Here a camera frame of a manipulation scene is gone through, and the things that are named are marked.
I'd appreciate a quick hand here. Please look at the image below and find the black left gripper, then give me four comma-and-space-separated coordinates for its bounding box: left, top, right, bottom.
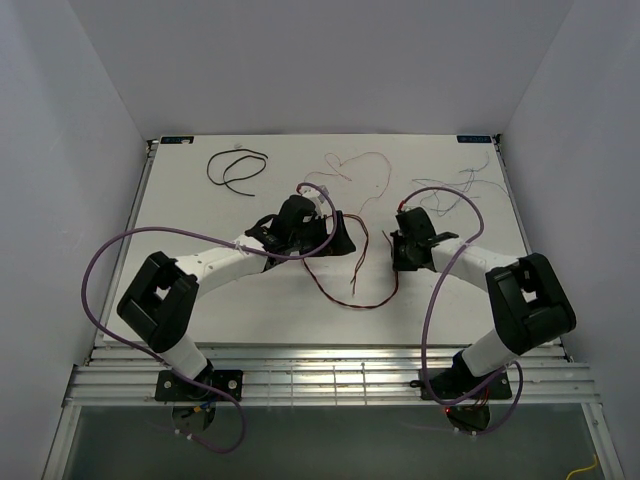
289, 211, 355, 258

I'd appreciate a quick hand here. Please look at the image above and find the red cable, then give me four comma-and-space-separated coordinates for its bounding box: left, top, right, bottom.
302, 213, 401, 310

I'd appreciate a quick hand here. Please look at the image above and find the blue-white twisted thin wire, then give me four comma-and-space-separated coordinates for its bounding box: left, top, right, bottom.
411, 150, 507, 217

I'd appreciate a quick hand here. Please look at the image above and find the red-white twisted thin wire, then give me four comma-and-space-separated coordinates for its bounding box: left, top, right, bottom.
302, 151, 391, 210

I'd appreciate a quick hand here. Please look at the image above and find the short black cable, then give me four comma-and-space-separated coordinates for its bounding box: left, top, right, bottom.
206, 147, 269, 197

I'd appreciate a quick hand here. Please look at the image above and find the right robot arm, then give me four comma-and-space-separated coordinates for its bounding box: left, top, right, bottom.
391, 207, 577, 401

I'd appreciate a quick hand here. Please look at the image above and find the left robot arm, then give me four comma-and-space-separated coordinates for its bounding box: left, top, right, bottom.
117, 195, 356, 400

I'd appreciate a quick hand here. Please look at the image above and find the blue corner label right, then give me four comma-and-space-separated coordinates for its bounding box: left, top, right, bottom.
456, 135, 493, 144

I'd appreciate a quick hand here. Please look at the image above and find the blue corner label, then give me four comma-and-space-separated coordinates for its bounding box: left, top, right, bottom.
456, 135, 493, 144
160, 136, 194, 145

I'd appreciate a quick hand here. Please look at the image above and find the blue corner label left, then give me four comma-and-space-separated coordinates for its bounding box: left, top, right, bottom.
160, 136, 194, 145

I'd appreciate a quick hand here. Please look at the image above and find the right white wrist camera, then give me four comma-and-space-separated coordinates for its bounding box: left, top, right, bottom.
418, 232, 459, 248

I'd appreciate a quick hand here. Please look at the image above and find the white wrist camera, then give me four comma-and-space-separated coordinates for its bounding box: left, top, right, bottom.
418, 232, 459, 248
297, 185, 328, 205

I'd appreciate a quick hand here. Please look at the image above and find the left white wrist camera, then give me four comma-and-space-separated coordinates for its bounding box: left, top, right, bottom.
297, 185, 328, 205

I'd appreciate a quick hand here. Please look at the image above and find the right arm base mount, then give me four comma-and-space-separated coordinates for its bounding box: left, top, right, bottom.
409, 355, 513, 435

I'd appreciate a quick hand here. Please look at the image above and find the aluminium frame rail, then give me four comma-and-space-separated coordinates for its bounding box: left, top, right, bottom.
43, 342, 624, 479

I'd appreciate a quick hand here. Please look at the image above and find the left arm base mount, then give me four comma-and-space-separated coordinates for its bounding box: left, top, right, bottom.
154, 370, 244, 433

